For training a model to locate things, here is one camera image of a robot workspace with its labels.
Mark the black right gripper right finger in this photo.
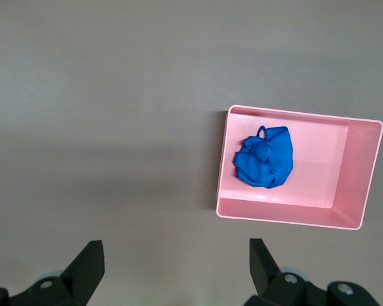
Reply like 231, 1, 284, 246
249, 238, 379, 306

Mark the pink plastic box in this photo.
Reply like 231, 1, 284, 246
216, 104, 383, 230

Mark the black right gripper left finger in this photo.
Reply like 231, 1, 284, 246
0, 240, 105, 306

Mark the blue glove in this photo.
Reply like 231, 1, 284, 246
232, 125, 294, 189

